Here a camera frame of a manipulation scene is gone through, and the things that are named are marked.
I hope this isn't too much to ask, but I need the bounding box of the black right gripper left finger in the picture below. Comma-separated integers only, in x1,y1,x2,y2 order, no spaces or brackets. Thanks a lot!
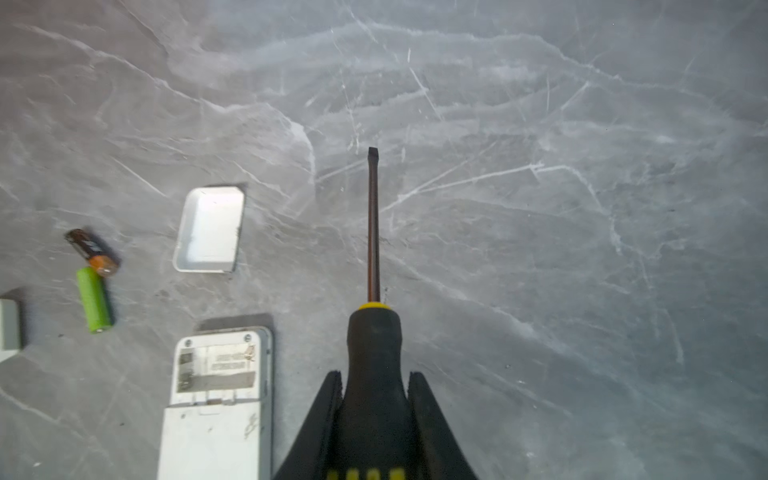
274,371,342,480

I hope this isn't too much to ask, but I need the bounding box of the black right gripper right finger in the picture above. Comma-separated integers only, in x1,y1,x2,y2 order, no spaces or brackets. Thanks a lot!
408,372,478,480

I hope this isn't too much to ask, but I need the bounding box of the black yellow battery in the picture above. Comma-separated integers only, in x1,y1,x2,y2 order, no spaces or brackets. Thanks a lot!
328,147,416,479

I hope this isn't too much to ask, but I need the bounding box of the white remote with back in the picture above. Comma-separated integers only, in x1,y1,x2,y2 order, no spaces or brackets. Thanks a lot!
157,326,274,480

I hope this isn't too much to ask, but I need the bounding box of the white battery cover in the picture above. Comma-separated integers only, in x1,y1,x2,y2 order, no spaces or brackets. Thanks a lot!
173,186,245,274
0,299,23,362

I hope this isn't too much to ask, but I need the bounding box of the green AAA battery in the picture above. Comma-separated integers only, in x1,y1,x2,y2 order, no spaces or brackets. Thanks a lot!
76,267,112,334

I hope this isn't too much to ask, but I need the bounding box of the black gold AAA battery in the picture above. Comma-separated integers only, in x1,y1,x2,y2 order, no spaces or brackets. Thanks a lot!
64,229,119,278

